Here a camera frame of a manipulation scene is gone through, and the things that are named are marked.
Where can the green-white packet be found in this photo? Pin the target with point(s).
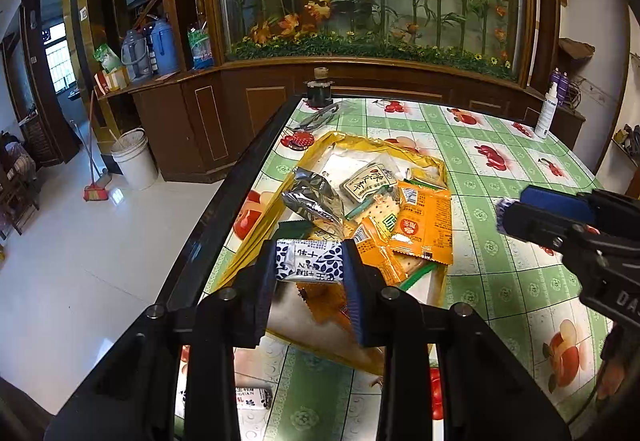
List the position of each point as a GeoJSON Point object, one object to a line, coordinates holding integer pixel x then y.
{"type": "Point", "coordinates": [200, 47]}

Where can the black round container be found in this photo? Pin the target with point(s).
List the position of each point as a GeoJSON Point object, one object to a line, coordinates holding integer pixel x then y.
{"type": "Point", "coordinates": [319, 93]}

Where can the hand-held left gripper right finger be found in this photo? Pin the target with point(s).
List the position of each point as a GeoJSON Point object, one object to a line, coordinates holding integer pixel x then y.
{"type": "Point", "coordinates": [357, 296]}

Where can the clear glasses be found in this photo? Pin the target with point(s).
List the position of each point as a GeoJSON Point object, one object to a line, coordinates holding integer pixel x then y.
{"type": "Point", "coordinates": [320, 117]}

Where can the small silver foil packet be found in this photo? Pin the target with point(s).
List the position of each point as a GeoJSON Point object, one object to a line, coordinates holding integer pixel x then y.
{"type": "Point", "coordinates": [312, 201]}

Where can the green bag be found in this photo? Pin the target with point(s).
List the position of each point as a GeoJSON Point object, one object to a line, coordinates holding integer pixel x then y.
{"type": "Point", "coordinates": [107, 58]}

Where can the orange snack packet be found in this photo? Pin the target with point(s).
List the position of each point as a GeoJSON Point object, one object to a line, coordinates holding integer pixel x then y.
{"type": "Point", "coordinates": [425, 226]}
{"type": "Point", "coordinates": [380, 256]}
{"type": "Point", "coordinates": [320, 301]}

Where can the blue-white patterned snack bar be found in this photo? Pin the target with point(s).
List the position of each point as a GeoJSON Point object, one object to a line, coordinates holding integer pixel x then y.
{"type": "Point", "coordinates": [255, 403]}
{"type": "Point", "coordinates": [501, 208]}
{"type": "Point", "coordinates": [310, 261]}

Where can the blue thermos flask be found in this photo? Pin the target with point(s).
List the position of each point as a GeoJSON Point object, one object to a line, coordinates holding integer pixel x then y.
{"type": "Point", "coordinates": [165, 46]}

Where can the wooden cabinet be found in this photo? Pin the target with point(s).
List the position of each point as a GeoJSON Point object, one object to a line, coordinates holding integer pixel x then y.
{"type": "Point", "coordinates": [250, 121]}

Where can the purple spray can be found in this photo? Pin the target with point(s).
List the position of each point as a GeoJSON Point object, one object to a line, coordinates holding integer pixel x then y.
{"type": "Point", "coordinates": [565, 88]}
{"type": "Point", "coordinates": [555, 86]}

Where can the grey dustpan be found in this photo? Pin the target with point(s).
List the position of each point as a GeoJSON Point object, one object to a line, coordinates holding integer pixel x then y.
{"type": "Point", "coordinates": [104, 177]}

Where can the red-white box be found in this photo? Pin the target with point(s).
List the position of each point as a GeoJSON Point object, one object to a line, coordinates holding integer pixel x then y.
{"type": "Point", "coordinates": [115, 80]}

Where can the dark green snack packet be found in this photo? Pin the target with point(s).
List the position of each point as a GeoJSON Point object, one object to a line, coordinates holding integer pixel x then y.
{"type": "Point", "coordinates": [295, 227]}

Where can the green fruit-print tablecloth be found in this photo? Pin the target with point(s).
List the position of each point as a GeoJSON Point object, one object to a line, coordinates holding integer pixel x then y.
{"type": "Point", "coordinates": [500, 271]}

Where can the dark tool on shelf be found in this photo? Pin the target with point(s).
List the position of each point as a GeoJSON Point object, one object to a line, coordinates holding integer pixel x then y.
{"type": "Point", "coordinates": [629, 138]}

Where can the red-yellow broom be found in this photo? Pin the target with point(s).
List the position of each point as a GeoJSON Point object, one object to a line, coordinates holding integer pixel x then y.
{"type": "Point", "coordinates": [96, 193]}

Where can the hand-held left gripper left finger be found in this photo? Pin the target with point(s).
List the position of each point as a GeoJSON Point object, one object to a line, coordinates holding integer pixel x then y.
{"type": "Point", "coordinates": [265, 296]}

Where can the white spray bottle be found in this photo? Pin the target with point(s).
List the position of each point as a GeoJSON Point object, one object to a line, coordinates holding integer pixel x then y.
{"type": "Point", "coordinates": [546, 113]}

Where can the silver packet with white label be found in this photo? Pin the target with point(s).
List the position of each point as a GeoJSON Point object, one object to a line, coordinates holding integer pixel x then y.
{"type": "Point", "coordinates": [367, 183]}

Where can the white plastic bucket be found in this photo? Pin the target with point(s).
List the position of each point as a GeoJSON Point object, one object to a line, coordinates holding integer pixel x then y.
{"type": "Point", "coordinates": [135, 161]}

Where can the brown wall shelf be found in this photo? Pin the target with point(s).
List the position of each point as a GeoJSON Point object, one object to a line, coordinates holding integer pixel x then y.
{"type": "Point", "coordinates": [575, 48]}

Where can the grey thermos jug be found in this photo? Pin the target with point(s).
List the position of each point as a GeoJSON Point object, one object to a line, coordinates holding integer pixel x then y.
{"type": "Point", "coordinates": [136, 56]}

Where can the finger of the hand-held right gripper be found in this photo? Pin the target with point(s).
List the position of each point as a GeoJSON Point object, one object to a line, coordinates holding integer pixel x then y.
{"type": "Point", "coordinates": [535, 226]}
{"type": "Point", "coordinates": [550, 202]}

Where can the wooden chair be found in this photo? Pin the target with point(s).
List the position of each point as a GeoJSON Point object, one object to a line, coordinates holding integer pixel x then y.
{"type": "Point", "coordinates": [20, 206]}

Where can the yellow-lined white cardboard box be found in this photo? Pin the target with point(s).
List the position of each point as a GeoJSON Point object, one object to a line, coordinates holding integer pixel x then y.
{"type": "Point", "coordinates": [350, 146]}

